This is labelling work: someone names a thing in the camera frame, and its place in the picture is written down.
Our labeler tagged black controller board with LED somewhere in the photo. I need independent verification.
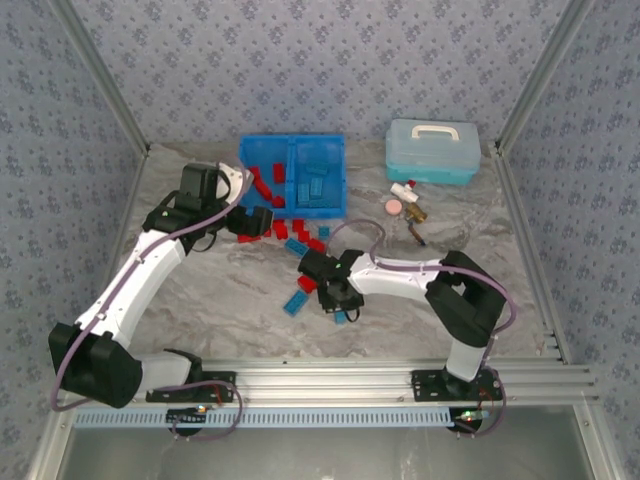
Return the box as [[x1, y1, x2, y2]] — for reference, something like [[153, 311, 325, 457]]
[[449, 407, 494, 434], [166, 407, 209, 427]]

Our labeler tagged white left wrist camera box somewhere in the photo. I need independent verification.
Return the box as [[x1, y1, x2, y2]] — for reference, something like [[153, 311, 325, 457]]
[[218, 162, 247, 204]]

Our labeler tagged aluminium table side rail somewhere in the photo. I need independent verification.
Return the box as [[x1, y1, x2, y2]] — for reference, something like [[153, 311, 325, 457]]
[[491, 142, 572, 365], [74, 147, 151, 369]]

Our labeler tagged aluminium frame cross rail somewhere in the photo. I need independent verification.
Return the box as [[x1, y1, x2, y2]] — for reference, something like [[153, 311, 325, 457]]
[[54, 358, 601, 405]]

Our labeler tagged white valve with red handle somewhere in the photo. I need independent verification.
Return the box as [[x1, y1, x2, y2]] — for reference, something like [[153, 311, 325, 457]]
[[390, 179, 419, 204]]

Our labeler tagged slotted grey cable duct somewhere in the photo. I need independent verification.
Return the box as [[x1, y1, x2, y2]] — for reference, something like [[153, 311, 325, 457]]
[[73, 406, 464, 430]]

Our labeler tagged aluminium frame post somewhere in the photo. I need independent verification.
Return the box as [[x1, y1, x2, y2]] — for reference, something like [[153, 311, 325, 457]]
[[49, 0, 152, 157], [493, 0, 597, 157]]

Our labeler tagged translucent blue case white handle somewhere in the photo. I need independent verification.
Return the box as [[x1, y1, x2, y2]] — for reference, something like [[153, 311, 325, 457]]
[[384, 118, 482, 187]]

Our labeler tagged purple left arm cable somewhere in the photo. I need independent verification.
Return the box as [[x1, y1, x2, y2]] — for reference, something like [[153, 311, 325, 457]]
[[52, 159, 252, 442]]

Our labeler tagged aluminium frame leg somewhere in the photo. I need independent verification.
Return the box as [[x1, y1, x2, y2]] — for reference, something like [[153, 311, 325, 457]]
[[24, 404, 76, 480], [574, 404, 619, 480]]

